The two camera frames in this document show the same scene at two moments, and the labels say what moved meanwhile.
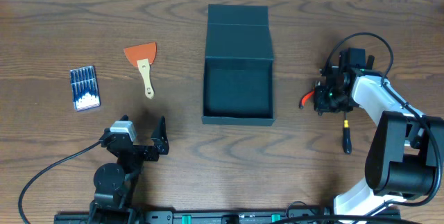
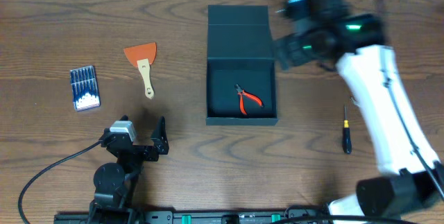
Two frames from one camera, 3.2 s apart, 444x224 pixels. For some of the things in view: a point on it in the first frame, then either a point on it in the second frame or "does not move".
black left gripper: [139, 150] does not move
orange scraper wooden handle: [141, 57] does not move
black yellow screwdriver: [347, 148] does not move
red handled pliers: [302, 101] to [242, 93]
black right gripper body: [331, 100] to [313, 47]
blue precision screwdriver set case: [85, 91] does not move
